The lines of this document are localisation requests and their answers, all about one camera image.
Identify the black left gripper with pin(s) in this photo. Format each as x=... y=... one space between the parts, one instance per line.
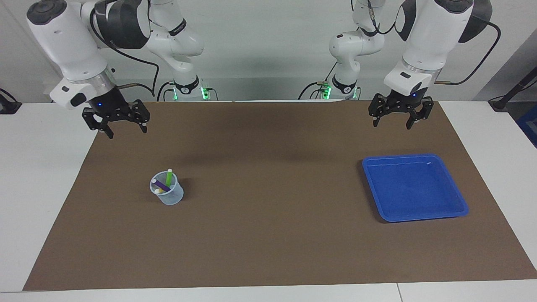
x=402 y=102

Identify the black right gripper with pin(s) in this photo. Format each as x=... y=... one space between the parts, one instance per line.
x=111 y=107

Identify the green marker pen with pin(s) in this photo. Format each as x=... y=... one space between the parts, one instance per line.
x=169 y=178

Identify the purple marker pen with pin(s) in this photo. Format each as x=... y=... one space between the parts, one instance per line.
x=161 y=186

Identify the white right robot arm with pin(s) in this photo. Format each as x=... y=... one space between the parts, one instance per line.
x=71 y=46

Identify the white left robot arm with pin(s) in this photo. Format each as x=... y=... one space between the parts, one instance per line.
x=423 y=46

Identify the blue plastic tray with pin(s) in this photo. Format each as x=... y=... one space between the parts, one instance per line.
x=415 y=193

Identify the clear plastic cup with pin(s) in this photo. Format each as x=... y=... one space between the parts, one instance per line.
x=172 y=198

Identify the black stand with pole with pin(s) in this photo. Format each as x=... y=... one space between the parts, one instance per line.
x=501 y=102

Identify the black stand base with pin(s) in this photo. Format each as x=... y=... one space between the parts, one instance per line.
x=8 y=107

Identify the blue box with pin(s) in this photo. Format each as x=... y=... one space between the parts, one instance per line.
x=530 y=130

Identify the brown paper table mat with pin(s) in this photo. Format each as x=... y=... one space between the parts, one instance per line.
x=268 y=235

